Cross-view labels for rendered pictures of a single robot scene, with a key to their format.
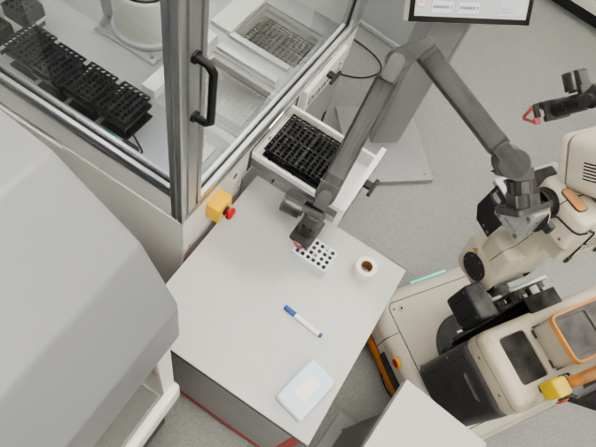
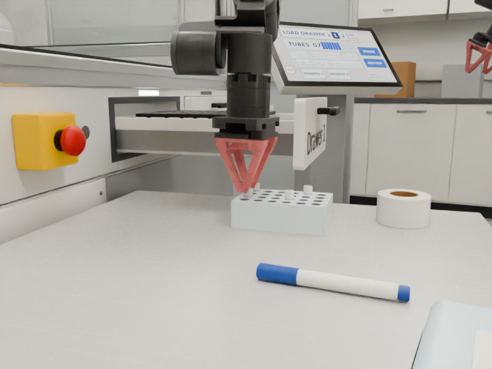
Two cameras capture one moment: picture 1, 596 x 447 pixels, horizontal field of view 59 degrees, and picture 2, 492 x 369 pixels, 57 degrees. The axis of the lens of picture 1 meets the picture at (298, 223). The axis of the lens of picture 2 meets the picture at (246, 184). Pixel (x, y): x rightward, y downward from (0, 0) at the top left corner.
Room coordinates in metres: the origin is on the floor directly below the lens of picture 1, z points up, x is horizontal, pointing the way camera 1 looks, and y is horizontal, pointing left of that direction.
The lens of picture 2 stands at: (0.14, -0.07, 0.94)
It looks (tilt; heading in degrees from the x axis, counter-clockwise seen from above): 11 degrees down; 4
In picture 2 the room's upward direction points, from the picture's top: straight up
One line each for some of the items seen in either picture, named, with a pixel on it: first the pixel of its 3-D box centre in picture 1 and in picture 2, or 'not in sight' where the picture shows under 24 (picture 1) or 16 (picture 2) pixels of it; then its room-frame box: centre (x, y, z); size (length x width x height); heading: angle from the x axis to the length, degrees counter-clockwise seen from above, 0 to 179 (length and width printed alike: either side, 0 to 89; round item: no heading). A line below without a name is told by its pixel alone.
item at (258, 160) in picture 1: (303, 153); (206, 130); (1.02, 0.07, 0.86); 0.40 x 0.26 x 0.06; 77
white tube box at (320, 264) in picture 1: (314, 254); (283, 210); (0.74, -0.08, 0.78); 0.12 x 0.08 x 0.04; 77
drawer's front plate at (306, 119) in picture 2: (359, 186); (312, 128); (0.98, -0.14, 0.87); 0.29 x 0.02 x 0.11; 167
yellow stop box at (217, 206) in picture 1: (220, 206); (48, 140); (0.72, 0.23, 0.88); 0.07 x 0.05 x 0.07; 167
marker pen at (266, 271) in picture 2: (302, 321); (329, 281); (0.53, -0.12, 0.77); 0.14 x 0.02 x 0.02; 72
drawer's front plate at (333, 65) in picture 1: (324, 78); (209, 117); (1.36, 0.11, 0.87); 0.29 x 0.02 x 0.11; 167
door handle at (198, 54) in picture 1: (205, 94); not in sight; (0.62, 0.25, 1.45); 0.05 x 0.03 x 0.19; 77
